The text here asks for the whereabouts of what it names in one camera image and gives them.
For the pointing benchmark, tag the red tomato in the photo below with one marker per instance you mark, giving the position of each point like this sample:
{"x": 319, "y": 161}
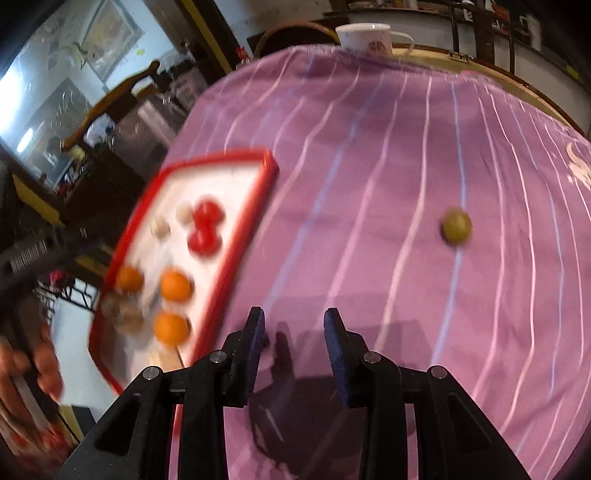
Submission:
{"x": 202, "y": 241}
{"x": 207, "y": 213}

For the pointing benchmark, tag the small orange kumquat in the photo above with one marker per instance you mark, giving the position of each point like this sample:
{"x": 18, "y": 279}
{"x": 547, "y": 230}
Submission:
{"x": 129, "y": 279}

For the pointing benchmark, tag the curved-back wooden chair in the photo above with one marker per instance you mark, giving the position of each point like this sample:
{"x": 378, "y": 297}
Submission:
{"x": 111, "y": 104}

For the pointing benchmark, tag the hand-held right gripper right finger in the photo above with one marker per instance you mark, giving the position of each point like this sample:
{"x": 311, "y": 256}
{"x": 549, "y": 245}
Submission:
{"x": 339, "y": 355}

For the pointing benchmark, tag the wall poster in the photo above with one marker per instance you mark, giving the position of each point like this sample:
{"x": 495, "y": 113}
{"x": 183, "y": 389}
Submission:
{"x": 113, "y": 37}

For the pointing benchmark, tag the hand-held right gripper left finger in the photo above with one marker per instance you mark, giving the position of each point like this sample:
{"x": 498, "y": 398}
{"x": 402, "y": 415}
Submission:
{"x": 254, "y": 353}

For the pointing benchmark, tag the person's left hand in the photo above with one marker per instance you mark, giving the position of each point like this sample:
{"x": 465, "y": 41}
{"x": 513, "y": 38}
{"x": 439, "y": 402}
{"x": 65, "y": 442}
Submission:
{"x": 44, "y": 364}

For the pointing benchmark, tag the green grape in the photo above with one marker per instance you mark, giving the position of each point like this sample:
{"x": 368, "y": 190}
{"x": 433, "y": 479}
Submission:
{"x": 457, "y": 226}

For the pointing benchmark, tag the wide peeled sugarcane chunk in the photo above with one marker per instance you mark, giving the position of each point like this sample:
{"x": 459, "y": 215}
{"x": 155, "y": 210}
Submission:
{"x": 127, "y": 317}

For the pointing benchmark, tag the purple striped cloth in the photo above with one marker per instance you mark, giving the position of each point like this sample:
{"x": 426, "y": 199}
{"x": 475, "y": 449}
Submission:
{"x": 392, "y": 161}

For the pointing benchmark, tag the small peeled sugarcane piece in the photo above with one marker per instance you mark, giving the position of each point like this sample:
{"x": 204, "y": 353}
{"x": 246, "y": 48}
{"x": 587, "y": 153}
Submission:
{"x": 184, "y": 211}

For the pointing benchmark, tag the white cartoon mug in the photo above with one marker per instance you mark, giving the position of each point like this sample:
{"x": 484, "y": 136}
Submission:
{"x": 364, "y": 39}

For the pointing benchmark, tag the red-rimmed white tray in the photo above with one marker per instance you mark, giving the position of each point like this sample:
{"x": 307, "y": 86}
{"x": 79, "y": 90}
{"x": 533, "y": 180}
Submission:
{"x": 235, "y": 184}

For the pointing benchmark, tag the large orange mandarin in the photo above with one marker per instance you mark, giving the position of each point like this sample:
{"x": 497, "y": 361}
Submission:
{"x": 176, "y": 285}
{"x": 171, "y": 328}

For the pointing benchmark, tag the dark wooden chair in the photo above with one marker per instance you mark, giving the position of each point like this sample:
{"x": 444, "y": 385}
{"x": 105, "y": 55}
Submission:
{"x": 482, "y": 32}

